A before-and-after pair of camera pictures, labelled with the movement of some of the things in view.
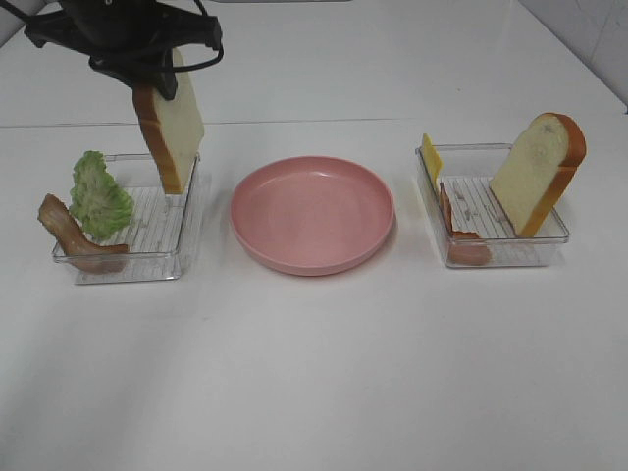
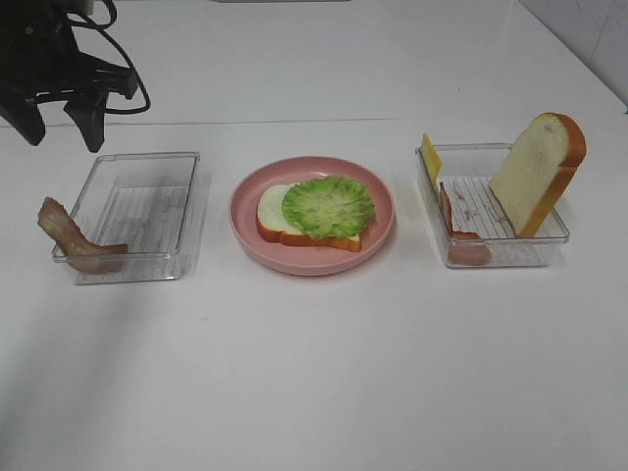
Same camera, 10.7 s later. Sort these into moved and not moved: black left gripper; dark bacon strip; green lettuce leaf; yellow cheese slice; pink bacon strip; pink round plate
Moved: black left gripper; green lettuce leaf
Not moved: pink round plate; pink bacon strip; yellow cheese slice; dark bacon strip
